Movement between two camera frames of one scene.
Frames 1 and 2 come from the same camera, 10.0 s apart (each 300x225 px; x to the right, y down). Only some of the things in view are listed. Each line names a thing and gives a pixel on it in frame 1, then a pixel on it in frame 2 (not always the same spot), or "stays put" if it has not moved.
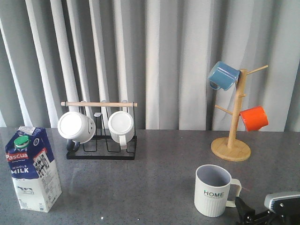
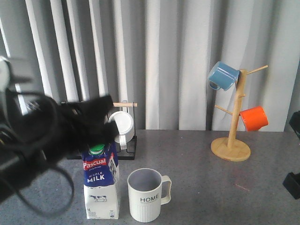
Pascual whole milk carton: (33, 170) -> (101, 179)
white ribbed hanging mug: (121, 127) stays put
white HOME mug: (212, 185) -> (145, 194)
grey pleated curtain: (101, 56) stays put
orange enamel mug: (254, 118) stays put
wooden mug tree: (229, 148) stays put
